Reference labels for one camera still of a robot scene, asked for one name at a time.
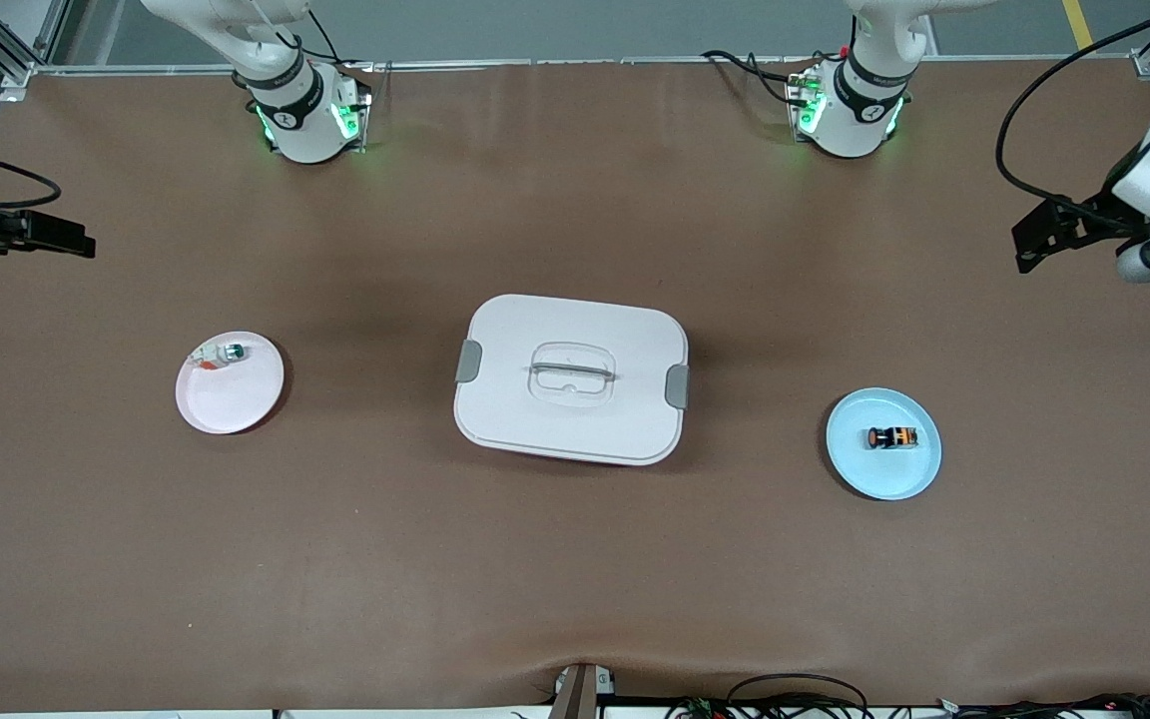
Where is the white lidded plastic box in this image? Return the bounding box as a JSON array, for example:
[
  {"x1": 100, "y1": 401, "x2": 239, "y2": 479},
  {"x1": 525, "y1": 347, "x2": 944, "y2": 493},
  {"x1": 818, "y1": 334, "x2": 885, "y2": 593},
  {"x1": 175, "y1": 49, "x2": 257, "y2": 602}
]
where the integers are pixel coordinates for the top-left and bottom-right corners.
[{"x1": 452, "y1": 294, "x2": 691, "y2": 467}]

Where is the pink round plate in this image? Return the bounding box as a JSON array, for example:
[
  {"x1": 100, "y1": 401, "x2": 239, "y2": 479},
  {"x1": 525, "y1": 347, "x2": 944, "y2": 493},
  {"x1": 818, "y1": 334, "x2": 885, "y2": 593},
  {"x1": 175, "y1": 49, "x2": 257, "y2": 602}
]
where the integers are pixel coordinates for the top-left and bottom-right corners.
[{"x1": 175, "y1": 331, "x2": 287, "y2": 435}]

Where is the light blue round plate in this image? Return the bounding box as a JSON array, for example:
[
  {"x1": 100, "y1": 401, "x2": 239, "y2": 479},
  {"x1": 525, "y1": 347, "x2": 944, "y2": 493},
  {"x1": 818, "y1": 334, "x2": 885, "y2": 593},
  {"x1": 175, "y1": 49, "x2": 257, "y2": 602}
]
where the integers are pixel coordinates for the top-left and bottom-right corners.
[{"x1": 826, "y1": 387, "x2": 943, "y2": 501}]

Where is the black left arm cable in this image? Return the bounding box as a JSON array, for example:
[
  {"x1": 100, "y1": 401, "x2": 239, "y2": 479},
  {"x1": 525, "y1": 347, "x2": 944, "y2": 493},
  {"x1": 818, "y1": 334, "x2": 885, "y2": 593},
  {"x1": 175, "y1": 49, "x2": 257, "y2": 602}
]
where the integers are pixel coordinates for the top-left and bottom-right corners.
[{"x1": 995, "y1": 0, "x2": 1150, "y2": 207}]

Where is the green push-button switch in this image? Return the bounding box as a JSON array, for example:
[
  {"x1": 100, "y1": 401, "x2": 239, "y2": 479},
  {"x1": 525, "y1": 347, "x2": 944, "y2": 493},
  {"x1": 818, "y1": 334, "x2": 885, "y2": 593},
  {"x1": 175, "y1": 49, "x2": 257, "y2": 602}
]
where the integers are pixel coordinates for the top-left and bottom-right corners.
[{"x1": 190, "y1": 342, "x2": 249, "y2": 371}]

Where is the black base power cable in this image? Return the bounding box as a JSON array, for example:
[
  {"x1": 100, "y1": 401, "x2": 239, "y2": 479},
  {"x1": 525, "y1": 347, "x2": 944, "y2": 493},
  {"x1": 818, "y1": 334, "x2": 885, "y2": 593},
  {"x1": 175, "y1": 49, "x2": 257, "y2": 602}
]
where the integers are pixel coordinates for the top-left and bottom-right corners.
[
  {"x1": 274, "y1": 5, "x2": 348, "y2": 69},
  {"x1": 702, "y1": 50, "x2": 818, "y2": 107}
]

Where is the tangled cable bundle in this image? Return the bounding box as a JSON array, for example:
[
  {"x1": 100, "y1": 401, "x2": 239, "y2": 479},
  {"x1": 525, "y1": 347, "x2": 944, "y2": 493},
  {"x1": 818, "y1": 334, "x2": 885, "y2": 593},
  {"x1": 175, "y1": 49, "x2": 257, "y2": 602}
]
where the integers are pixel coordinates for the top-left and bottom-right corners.
[{"x1": 934, "y1": 692, "x2": 1150, "y2": 719}]

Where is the black looped cable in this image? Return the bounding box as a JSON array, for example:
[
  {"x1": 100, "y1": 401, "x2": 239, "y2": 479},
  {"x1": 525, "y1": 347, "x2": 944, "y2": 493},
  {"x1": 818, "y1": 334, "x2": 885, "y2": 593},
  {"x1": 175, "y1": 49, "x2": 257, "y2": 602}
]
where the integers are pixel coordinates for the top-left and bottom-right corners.
[{"x1": 725, "y1": 674, "x2": 871, "y2": 719}]

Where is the metal table clamp bracket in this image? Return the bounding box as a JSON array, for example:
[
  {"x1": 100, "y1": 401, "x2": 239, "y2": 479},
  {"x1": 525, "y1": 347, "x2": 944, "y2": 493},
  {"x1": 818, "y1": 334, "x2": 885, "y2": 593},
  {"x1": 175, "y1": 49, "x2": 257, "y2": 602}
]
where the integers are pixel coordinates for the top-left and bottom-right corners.
[{"x1": 547, "y1": 663, "x2": 618, "y2": 719}]

